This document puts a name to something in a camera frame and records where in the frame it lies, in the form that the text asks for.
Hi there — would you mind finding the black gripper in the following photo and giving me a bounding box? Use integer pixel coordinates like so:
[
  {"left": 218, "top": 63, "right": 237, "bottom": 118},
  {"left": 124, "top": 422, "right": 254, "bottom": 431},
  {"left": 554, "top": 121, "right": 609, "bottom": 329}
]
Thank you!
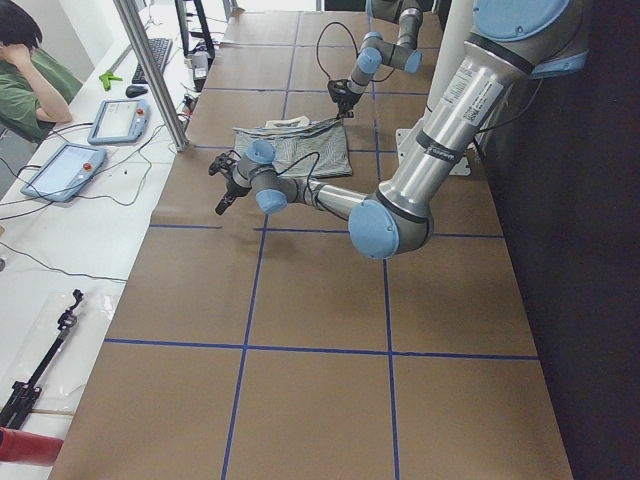
[
  {"left": 327, "top": 79, "right": 361, "bottom": 119},
  {"left": 208, "top": 153, "right": 248, "bottom": 215}
]

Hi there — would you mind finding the navy white striped polo shirt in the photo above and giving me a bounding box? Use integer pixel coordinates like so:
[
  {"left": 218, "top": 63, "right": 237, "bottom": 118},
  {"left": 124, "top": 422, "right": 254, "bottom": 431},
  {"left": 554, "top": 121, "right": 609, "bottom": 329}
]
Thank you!
[{"left": 234, "top": 116, "right": 352, "bottom": 178}]

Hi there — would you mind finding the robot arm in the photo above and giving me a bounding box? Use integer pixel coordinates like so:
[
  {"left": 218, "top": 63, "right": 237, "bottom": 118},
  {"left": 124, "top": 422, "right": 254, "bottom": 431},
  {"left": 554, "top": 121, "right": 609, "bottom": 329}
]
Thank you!
[
  {"left": 327, "top": 0, "right": 432, "bottom": 118},
  {"left": 209, "top": 1, "right": 592, "bottom": 259}
]

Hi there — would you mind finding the far teach pendant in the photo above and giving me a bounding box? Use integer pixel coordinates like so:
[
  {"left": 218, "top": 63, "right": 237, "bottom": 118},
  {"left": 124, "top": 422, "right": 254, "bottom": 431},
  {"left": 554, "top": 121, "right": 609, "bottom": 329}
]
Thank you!
[{"left": 87, "top": 98, "right": 150, "bottom": 145}]

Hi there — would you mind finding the teach pendant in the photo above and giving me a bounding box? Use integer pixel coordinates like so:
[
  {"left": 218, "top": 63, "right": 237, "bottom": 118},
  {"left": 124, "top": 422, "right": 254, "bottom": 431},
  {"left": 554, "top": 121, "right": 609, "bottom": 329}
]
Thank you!
[
  {"left": 87, "top": 98, "right": 150, "bottom": 145},
  {"left": 21, "top": 143, "right": 107, "bottom": 202}
]

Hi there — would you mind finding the black computer mouse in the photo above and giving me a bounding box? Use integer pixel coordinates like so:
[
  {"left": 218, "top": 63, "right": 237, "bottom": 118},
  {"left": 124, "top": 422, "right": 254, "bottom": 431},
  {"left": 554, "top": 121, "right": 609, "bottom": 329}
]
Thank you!
[{"left": 125, "top": 84, "right": 148, "bottom": 98}]

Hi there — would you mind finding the near teach pendant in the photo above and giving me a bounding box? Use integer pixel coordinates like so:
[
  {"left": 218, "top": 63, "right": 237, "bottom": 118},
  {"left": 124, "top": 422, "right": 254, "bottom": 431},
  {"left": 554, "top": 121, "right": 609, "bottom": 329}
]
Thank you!
[{"left": 21, "top": 143, "right": 107, "bottom": 202}]

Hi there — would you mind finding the black keyboard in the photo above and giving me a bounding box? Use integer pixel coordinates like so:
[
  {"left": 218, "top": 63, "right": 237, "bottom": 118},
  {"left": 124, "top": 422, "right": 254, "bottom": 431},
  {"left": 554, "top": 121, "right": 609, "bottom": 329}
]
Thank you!
[{"left": 131, "top": 37, "right": 174, "bottom": 85}]

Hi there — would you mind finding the green plastic clamp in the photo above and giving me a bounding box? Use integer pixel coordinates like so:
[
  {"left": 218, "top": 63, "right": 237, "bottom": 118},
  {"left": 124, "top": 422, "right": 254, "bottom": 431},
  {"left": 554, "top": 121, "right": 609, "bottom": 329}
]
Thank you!
[{"left": 99, "top": 70, "right": 122, "bottom": 91}]

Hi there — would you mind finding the seated person green shirt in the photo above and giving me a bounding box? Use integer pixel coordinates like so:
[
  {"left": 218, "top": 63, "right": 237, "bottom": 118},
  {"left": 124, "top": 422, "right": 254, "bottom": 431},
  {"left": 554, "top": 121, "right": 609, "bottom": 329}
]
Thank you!
[{"left": 1, "top": 1, "right": 82, "bottom": 144}]

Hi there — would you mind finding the black tripod stick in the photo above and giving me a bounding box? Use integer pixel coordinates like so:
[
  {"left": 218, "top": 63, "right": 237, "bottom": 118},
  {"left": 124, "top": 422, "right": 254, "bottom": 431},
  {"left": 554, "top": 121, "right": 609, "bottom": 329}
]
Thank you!
[{"left": 1, "top": 289, "right": 84, "bottom": 430}]

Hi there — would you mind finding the red cylinder object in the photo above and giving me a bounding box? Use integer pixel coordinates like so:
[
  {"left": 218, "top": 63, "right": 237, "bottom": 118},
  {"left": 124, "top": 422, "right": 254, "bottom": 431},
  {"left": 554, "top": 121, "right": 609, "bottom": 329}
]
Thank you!
[{"left": 0, "top": 427, "right": 63, "bottom": 466}]

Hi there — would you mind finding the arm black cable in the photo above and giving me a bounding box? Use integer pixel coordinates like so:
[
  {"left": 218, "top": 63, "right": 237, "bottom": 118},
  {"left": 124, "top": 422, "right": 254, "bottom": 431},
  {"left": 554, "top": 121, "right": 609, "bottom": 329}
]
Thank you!
[
  {"left": 315, "top": 22, "right": 396, "bottom": 86},
  {"left": 224, "top": 149, "right": 321, "bottom": 199}
]

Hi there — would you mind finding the aluminium frame post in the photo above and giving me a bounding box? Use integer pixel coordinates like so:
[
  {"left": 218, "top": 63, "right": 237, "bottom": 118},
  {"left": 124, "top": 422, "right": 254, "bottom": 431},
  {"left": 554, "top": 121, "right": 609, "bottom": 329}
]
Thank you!
[{"left": 114, "top": 0, "right": 188, "bottom": 152}]

